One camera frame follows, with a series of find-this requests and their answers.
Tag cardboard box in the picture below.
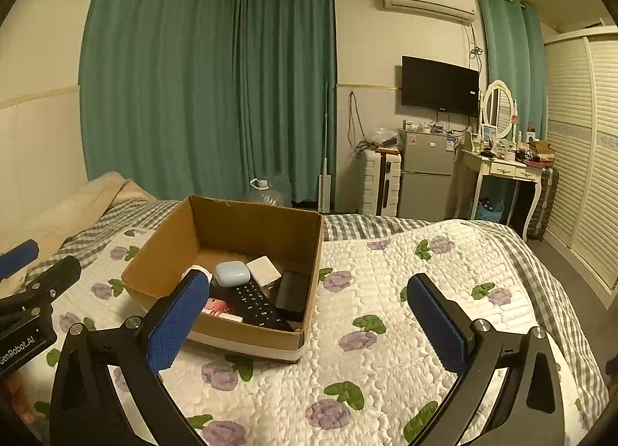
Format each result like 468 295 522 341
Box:
122 195 323 364

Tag black power bank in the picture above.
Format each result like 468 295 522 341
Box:
275 271 311 322

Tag hanging wall cables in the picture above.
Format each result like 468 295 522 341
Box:
348 91 372 157

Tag pink white packet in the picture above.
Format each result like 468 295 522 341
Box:
203 298 243 322

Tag air conditioner cable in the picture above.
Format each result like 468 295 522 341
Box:
466 24 484 65

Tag wide green curtain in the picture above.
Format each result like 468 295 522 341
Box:
80 0 247 205

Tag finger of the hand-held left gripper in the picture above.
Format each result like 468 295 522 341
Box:
0 239 39 278
0 255 82 319

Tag dark suitcase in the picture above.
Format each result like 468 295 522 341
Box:
524 166 560 241

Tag clear large water bottle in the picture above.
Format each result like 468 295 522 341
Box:
244 175 290 208

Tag clear plastic bag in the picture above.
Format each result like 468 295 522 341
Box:
369 127 401 150

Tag green corner curtain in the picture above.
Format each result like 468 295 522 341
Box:
234 0 337 208

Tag white charger plug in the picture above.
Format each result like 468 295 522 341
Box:
246 256 283 288

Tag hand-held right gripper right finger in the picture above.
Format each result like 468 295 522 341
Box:
406 273 565 446

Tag white louvred wardrobe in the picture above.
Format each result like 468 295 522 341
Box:
543 26 618 302

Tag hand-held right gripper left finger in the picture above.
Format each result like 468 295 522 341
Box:
48 270 211 446

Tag small rounded earbuds case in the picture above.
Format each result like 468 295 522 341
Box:
215 261 250 285

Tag person's left hand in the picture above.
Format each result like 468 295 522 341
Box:
0 371 37 427

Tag white floral quilt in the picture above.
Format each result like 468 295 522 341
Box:
19 219 587 446

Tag narrow green curtain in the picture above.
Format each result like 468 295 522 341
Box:
475 0 548 140

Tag white oval mirror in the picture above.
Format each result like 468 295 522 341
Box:
483 80 516 140

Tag black wall television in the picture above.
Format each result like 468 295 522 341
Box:
402 56 480 116

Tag brown box on dresser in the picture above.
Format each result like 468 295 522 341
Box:
528 139 556 162

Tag white dressing table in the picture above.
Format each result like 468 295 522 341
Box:
456 147 553 241

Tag silver small fridge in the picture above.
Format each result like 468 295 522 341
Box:
397 129 457 222

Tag white ribbed suitcase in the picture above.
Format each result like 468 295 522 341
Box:
360 149 402 216

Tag blue plastic basket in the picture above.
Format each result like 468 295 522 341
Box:
475 196 505 222

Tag black remote control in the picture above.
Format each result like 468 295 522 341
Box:
227 278 295 332

